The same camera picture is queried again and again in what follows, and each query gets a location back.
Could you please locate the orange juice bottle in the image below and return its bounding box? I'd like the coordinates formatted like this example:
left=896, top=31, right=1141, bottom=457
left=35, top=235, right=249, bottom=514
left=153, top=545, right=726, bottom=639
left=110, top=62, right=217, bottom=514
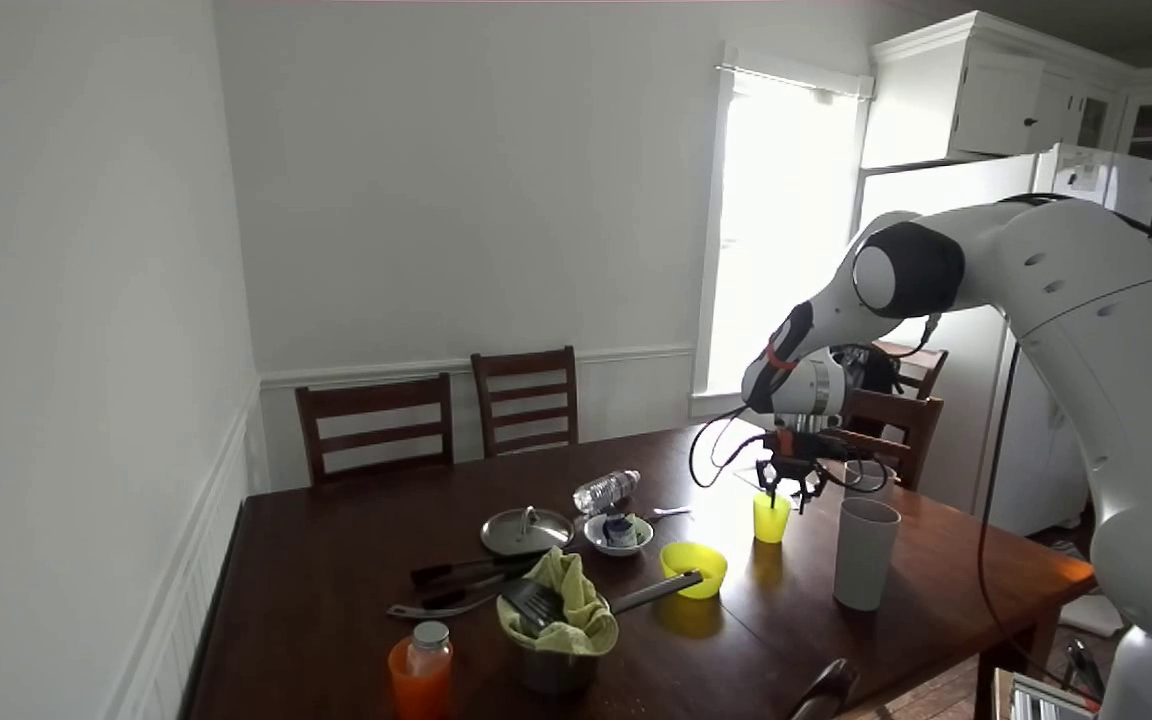
left=386, top=620, right=451, bottom=720

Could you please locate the small yellow cup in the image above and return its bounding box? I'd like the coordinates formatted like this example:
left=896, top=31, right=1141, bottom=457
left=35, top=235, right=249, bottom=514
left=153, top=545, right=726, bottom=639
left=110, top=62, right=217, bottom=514
left=753, top=492, right=793, bottom=545

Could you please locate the black utensil on table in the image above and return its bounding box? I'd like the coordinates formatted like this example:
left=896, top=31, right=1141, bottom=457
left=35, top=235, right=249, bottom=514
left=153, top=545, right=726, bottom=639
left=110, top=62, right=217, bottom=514
left=386, top=557, right=531, bottom=620

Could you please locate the metal pot lid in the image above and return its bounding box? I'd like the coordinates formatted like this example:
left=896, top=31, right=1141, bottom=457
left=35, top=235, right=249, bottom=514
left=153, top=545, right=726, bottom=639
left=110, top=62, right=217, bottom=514
left=480, top=504, right=570, bottom=557

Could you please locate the white upper cabinet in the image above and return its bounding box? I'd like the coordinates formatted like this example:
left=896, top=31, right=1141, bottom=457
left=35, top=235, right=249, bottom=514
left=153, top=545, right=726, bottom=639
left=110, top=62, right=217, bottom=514
left=862, top=12, right=1152, bottom=170

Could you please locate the clear plastic water bottle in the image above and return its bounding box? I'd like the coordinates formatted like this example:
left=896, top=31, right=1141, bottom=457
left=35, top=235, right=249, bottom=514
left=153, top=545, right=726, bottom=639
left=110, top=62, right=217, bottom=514
left=570, top=470, right=640, bottom=517

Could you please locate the left wooden chair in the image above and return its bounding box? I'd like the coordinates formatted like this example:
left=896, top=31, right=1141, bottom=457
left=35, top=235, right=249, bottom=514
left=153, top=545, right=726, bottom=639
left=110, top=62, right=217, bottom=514
left=297, top=374, right=451, bottom=486

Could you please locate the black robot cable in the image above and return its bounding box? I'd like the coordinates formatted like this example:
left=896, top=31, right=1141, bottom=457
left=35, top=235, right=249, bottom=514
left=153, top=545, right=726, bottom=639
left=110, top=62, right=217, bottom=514
left=684, top=403, right=793, bottom=495

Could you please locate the near wooden chair back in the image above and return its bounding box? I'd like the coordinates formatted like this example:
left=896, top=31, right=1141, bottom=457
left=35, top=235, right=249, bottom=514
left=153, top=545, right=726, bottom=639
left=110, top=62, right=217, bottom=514
left=784, top=660, right=857, bottom=720

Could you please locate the dark metal pot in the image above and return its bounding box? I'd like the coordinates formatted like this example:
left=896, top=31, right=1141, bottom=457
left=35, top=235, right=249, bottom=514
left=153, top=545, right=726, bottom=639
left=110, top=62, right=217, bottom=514
left=517, top=643, right=598, bottom=702

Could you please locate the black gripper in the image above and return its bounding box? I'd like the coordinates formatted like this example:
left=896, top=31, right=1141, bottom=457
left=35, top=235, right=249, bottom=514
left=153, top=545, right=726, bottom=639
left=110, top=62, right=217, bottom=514
left=754, top=428, right=857, bottom=514

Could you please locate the white refrigerator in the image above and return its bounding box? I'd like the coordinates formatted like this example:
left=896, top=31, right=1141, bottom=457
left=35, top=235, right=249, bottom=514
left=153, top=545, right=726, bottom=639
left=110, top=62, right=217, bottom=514
left=858, top=144, right=1152, bottom=537

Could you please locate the wooden chair by window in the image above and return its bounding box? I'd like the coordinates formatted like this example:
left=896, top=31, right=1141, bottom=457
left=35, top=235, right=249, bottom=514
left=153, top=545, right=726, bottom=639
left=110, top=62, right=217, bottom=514
left=839, top=345, right=942, bottom=490

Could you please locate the tall white cylinder cup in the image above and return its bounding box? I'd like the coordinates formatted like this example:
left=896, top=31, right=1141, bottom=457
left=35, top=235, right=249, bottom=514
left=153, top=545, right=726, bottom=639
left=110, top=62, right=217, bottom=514
left=832, top=495, right=896, bottom=614

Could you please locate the white bowl with packets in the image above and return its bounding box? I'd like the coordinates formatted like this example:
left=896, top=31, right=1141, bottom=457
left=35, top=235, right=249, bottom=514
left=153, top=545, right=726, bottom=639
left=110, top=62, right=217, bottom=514
left=584, top=514, right=657, bottom=560

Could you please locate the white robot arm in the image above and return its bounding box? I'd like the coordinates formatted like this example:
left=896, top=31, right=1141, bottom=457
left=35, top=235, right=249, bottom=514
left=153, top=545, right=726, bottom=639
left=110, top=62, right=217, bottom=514
left=739, top=197, right=1152, bottom=720

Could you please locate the right wooden chair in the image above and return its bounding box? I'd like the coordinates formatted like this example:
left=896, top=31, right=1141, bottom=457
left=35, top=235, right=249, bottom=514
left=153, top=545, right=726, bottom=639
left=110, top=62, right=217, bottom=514
left=472, top=349, right=578, bottom=457

